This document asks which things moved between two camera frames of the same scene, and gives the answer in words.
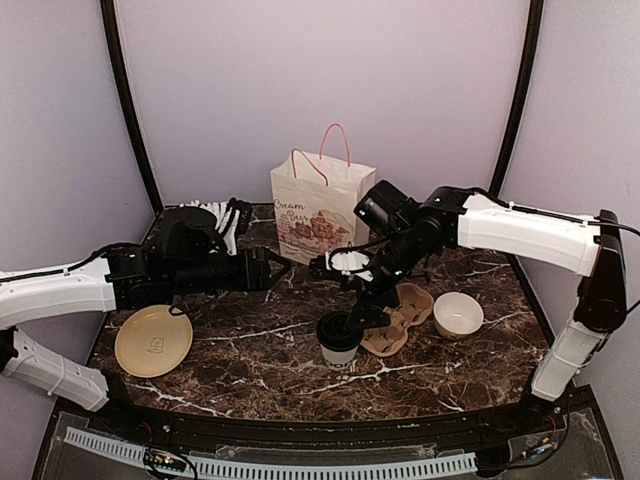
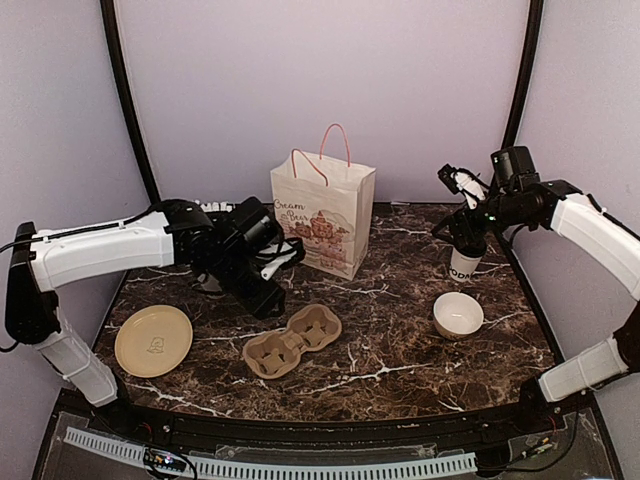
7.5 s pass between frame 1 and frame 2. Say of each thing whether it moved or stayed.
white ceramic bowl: stayed
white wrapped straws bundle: stayed
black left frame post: stayed
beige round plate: stayed
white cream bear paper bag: stayed
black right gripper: moved
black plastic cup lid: moved
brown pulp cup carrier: moved
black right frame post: stayed
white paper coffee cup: moved
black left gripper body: moved
